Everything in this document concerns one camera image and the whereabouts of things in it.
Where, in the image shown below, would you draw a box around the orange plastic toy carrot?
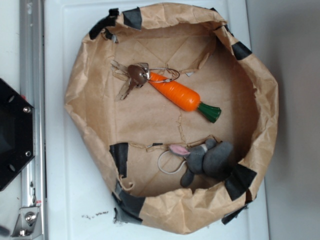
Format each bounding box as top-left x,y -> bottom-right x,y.
148,72 -> 222,123

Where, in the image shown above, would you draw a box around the aluminium frame rail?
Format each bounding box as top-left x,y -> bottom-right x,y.
19,0 -> 46,207

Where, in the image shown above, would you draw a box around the silver corner bracket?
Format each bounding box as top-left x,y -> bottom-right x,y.
10,206 -> 42,240

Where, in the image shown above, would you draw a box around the grey plush bunny toy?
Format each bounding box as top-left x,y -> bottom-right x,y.
157,138 -> 234,188

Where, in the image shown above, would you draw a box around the black hexagonal robot base plate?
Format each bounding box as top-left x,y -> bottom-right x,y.
0,79 -> 35,191

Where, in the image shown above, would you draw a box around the brown paper bag bin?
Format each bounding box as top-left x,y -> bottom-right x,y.
64,3 -> 279,234

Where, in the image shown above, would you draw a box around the silver keys with brown fob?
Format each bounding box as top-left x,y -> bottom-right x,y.
115,62 -> 181,101

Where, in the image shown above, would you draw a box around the white metal tray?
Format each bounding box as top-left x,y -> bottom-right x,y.
44,0 -> 269,240

